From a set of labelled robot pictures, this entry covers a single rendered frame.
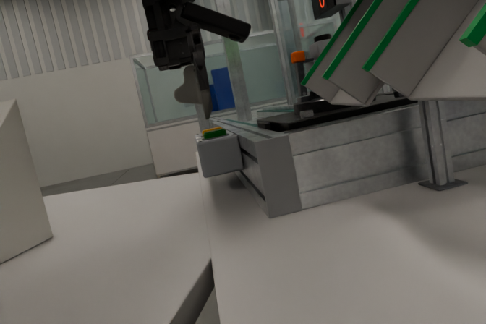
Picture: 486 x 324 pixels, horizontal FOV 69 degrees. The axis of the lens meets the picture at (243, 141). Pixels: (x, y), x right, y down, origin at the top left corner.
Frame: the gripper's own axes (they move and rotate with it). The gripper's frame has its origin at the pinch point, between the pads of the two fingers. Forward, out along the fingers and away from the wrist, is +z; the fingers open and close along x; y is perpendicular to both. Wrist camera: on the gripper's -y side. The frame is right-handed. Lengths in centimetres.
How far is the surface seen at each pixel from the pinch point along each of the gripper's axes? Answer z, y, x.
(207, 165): 8.7, 2.4, 3.5
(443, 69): 0.1, -13.7, 39.6
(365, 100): 1.3, -10.5, 34.5
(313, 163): 9.0, -10.5, 18.2
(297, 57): -5.9, -16.1, 2.6
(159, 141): 34, 57, -491
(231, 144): 6.0, -2.1, 3.6
